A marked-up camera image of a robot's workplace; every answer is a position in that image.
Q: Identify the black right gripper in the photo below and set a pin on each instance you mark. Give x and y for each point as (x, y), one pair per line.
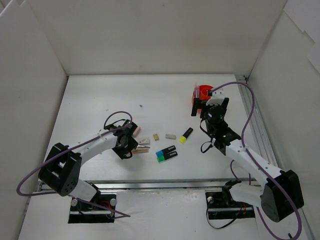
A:
(200, 103)

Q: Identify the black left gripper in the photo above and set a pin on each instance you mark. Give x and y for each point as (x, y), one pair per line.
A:
(130, 139)

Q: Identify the yellow slim highlighter pen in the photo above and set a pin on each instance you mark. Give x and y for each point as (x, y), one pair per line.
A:
(142, 147)

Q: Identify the orange slim highlighter pen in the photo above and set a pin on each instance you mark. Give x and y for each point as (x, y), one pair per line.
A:
(140, 151)

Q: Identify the blue slim highlighter pen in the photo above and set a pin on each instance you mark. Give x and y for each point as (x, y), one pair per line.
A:
(197, 92)

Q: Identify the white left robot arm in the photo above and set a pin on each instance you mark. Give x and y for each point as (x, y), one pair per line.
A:
(63, 173)

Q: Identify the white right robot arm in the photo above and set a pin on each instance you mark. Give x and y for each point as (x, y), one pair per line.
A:
(279, 193)

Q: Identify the orange round divided container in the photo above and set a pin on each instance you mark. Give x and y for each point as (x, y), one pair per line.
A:
(204, 93)

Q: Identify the pink white mini stapler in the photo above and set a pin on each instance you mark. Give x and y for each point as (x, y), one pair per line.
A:
(136, 132)

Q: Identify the white staples box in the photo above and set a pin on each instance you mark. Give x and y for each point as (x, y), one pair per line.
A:
(144, 141)

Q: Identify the tan eraser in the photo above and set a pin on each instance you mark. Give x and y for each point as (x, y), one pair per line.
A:
(156, 137)

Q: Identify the blue capped black highlighter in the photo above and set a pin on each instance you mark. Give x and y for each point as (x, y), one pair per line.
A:
(165, 151)

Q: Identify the green capped black highlighter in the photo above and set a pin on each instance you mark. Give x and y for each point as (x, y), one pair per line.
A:
(167, 156)

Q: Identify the grey white eraser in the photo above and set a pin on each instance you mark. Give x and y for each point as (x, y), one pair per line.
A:
(170, 136)

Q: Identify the yellow capped black highlighter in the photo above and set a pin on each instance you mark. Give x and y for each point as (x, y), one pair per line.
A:
(185, 136)

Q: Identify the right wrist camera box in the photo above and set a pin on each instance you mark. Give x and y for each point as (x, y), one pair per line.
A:
(217, 97)

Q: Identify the aluminium rail frame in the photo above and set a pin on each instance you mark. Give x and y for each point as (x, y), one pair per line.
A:
(163, 201)

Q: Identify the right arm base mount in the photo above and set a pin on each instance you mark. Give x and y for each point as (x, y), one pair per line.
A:
(221, 206)

